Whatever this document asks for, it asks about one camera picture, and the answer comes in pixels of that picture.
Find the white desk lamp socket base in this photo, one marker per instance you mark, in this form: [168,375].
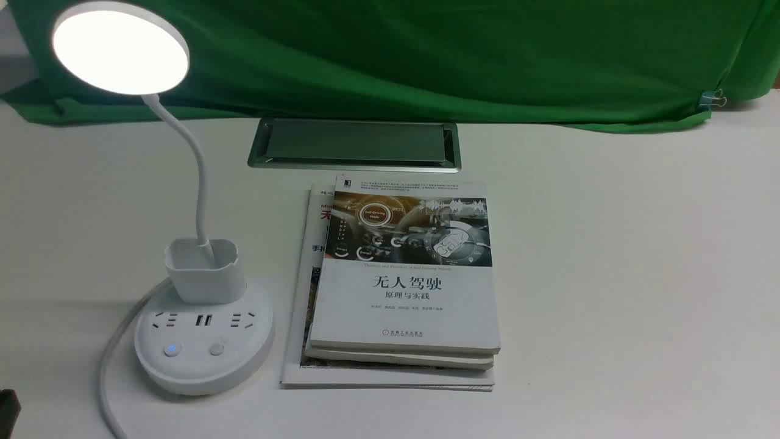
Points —
[210,327]

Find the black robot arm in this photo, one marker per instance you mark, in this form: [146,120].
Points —
[10,410]

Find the top white self-driving book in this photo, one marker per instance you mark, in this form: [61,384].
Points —
[407,266]

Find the middle white book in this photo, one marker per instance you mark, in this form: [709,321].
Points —
[328,358]

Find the bottom thin white magazine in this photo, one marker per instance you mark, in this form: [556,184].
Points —
[298,370]

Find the green backdrop cloth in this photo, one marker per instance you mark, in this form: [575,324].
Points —
[623,67]

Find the blue binder clip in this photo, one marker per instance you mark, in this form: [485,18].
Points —
[712,99]

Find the silver desk cable grommet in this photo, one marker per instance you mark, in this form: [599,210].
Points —
[353,145]

